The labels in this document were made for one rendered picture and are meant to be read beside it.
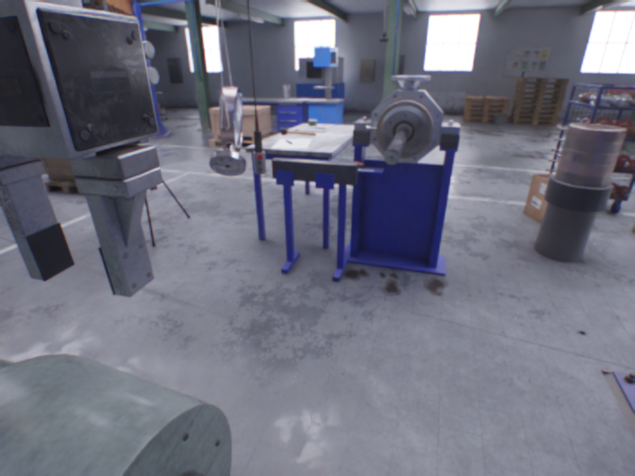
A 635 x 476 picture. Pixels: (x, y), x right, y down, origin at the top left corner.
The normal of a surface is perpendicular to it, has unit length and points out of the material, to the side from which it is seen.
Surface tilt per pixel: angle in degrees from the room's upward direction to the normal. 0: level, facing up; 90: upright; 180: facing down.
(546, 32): 90
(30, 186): 90
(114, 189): 90
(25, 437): 7
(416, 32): 90
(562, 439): 0
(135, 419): 17
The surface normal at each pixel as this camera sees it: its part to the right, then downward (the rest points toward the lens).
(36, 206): 0.97, 0.11
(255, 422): 0.00, -0.90
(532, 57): -0.31, 0.42
